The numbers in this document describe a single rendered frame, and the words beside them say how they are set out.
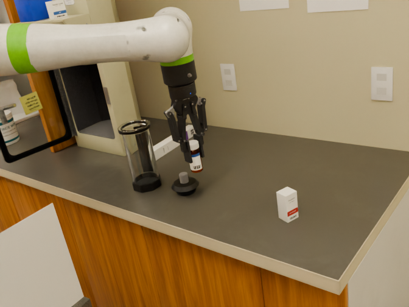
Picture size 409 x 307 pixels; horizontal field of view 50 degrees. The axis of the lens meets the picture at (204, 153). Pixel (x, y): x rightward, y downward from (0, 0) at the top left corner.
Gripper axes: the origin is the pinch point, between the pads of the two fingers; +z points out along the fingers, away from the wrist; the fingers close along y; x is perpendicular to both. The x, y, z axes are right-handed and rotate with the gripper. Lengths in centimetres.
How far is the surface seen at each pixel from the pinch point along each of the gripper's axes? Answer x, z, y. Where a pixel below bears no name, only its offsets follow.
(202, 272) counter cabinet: 8.3, 35.2, 9.9
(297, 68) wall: -11, -7, -59
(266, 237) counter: 28.2, 18.1, 0.5
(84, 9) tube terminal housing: -59, -39, -3
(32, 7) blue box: -73, -42, 11
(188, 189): -6.4, 15.9, 0.2
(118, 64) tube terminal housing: -59, -16, -10
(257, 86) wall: -28, 1, -54
